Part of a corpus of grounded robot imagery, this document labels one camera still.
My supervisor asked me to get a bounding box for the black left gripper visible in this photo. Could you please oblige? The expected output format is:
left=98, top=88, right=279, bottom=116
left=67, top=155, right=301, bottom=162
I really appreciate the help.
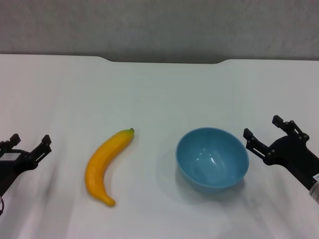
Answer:
left=0, top=133, right=52, bottom=197

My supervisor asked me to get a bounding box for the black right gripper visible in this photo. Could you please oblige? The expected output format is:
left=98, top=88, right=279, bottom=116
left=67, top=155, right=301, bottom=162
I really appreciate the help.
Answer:
left=243, top=115, right=319, bottom=190

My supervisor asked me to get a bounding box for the light blue bowl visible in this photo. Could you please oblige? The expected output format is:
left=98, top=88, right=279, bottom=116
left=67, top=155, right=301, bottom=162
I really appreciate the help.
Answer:
left=175, top=127, right=250, bottom=194

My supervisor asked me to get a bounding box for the yellow banana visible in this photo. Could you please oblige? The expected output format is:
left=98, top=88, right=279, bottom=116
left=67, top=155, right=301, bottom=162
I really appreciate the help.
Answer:
left=84, top=127, right=136, bottom=207

